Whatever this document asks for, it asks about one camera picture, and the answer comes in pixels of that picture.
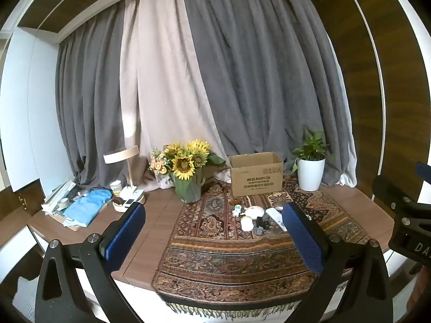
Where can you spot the long white box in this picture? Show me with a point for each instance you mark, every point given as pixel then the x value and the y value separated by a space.
pixel 59 191

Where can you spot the beige curtain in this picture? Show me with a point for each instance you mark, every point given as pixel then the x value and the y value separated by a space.
pixel 161 91

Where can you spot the tape roll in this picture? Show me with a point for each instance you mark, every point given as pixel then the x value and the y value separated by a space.
pixel 63 203

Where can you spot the sunflower bouquet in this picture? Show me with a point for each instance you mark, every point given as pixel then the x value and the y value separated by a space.
pixel 183 165

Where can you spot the grey curtain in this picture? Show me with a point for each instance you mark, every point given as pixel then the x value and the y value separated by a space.
pixel 262 74
pixel 91 107

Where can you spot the white mushroom-shaped object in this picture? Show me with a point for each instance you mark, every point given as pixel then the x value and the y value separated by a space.
pixel 247 223

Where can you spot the white cabinet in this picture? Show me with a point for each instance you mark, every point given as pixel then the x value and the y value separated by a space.
pixel 27 107

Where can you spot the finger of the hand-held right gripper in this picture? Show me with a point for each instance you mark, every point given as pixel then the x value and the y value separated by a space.
pixel 424 171
pixel 392 197

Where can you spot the blue cloth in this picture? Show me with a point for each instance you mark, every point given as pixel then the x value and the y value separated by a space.
pixel 87 205

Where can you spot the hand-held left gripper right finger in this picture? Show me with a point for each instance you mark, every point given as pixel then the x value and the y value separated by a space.
pixel 303 239

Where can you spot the white remote control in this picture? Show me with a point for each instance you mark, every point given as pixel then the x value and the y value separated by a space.
pixel 276 220

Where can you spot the white dome-shaped object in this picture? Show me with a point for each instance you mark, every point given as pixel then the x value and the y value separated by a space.
pixel 255 212

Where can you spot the patterned table runner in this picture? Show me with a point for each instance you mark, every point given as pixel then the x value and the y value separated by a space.
pixel 219 259

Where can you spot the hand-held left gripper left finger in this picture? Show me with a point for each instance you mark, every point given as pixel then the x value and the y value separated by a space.
pixel 125 239

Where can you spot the glass vase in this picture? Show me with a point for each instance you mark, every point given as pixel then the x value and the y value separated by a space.
pixel 188 190

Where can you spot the white and blue figurine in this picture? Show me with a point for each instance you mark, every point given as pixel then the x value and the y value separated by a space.
pixel 236 212

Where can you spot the small black object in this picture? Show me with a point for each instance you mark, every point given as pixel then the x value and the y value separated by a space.
pixel 268 225
pixel 260 222

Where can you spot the cardboard box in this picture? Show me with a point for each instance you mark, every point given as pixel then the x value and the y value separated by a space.
pixel 257 178

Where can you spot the white jar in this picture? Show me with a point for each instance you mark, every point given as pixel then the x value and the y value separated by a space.
pixel 116 187

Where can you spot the silver oval object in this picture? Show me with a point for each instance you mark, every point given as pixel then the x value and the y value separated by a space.
pixel 278 206

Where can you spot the green plant in white pot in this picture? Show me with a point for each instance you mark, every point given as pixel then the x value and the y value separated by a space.
pixel 311 175

